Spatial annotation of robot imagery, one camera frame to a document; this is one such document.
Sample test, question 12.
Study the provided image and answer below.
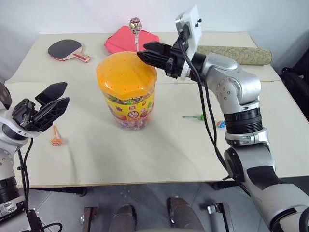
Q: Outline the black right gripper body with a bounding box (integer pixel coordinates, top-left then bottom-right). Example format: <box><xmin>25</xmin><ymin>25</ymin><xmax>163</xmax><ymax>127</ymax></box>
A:
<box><xmin>165</xmin><ymin>38</ymin><xmax>192</xmax><ymax>79</ymax></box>

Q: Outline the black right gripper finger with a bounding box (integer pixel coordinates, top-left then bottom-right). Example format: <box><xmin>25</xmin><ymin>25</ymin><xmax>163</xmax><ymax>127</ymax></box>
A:
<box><xmin>136</xmin><ymin>50</ymin><xmax>170</xmax><ymax>71</ymax></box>
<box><xmin>142</xmin><ymin>41</ymin><xmax>174</xmax><ymax>56</ymax></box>

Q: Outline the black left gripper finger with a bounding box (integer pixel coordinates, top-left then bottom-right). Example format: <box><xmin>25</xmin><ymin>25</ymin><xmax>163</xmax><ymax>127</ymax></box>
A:
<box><xmin>34</xmin><ymin>81</ymin><xmax>69</xmax><ymax>106</ymax></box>
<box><xmin>29</xmin><ymin>96</ymin><xmax>71</xmax><ymax>132</ymax></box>

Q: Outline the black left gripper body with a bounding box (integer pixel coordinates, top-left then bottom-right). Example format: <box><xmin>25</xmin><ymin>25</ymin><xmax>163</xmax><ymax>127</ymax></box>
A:
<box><xmin>11</xmin><ymin>98</ymin><xmax>37</xmax><ymax>130</ymax></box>

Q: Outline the lollipop with white stick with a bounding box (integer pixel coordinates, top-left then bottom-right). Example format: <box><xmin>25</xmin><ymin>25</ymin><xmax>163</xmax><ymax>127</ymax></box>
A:
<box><xmin>129</xmin><ymin>17</ymin><xmax>142</xmax><ymax>53</ymax></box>

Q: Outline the clear jar with orange lid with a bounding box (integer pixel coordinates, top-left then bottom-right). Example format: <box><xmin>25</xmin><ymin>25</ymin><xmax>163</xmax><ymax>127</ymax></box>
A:
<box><xmin>96</xmin><ymin>50</ymin><xmax>158</xmax><ymax>132</ymax></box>

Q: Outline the lollipop with orange stick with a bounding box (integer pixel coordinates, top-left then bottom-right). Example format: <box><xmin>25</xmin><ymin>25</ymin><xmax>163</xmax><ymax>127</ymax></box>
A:
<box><xmin>50</xmin><ymin>125</ymin><xmax>64</xmax><ymax>147</ymax></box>

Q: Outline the red folded cloth pouch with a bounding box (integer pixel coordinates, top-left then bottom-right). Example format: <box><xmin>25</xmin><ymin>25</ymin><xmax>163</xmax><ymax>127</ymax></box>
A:
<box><xmin>104</xmin><ymin>25</ymin><xmax>161</xmax><ymax>54</ymax></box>

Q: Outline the black table tennis paddle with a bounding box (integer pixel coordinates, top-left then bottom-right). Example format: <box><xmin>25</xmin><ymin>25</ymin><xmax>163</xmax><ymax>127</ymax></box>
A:
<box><xmin>47</xmin><ymin>39</ymin><xmax>91</xmax><ymax>63</ymax></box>

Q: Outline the lollipop with green stick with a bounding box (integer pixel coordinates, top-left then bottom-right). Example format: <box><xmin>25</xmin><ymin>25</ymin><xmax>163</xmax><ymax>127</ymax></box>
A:
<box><xmin>182</xmin><ymin>113</ymin><xmax>205</xmax><ymax>122</ymax></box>

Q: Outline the black office chair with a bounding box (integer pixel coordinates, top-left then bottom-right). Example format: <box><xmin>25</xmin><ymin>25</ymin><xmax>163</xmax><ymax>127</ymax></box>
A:
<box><xmin>280</xmin><ymin>30</ymin><xmax>309</xmax><ymax>118</ymax></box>

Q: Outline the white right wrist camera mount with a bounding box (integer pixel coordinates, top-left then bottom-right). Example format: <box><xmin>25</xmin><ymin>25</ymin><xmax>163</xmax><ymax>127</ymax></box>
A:
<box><xmin>174</xmin><ymin>4</ymin><xmax>203</xmax><ymax>81</ymax></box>

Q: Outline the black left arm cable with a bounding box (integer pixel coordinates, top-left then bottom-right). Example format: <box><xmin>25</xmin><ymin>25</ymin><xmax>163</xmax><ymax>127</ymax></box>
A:
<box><xmin>16</xmin><ymin>137</ymin><xmax>64</xmax><ymax>232</ymax></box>

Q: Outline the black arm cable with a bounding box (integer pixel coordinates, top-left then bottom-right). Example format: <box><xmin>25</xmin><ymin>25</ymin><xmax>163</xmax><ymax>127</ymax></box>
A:
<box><xmin>16</xmin><ymin>137</ymin><xmax>64</xmax><ymax>232</ymax></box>
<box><xmin>178</xmin><ymin>29</ymin><xmax>252</xmax><ymax>197</ymax></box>

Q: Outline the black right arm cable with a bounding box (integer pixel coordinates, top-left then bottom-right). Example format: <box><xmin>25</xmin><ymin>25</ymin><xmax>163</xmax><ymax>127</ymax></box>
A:
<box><xmin>178</xmin><ymin>29</ymin><xmax>252</xmax><ymax>197</ymax></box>

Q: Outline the black table frame foot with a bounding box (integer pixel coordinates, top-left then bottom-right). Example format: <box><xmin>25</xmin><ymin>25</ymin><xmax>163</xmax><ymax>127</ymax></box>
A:
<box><xmin>209</xmin><ymin>179</ymin><xmax>241</xmax><ymax>191</ymax></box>

